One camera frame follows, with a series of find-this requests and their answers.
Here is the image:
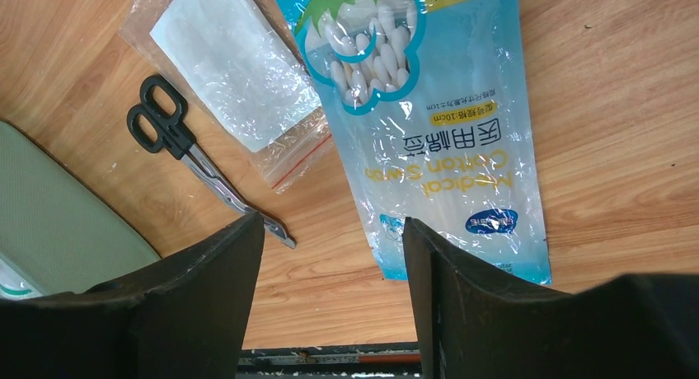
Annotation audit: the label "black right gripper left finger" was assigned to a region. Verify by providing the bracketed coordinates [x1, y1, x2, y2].
[1, 213, 265, 378]

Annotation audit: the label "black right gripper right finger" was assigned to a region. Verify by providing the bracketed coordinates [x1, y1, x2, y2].
[402, 218, 698, 378]

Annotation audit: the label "mint green medicine kit case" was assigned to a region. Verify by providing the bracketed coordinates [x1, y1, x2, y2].
[1, 123, 160, 301]

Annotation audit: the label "black handled scissors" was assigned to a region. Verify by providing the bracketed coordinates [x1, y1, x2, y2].
[126, 73, 298, 250]

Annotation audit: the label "blue mask package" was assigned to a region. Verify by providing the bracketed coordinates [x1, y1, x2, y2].
[275, 0, 551, 284]

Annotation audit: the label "white gauze packet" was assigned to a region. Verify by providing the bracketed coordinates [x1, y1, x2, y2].
[120, 0, 331, 192]

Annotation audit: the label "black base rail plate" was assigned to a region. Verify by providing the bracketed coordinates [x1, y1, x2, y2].
[236, 342, 423, 378]

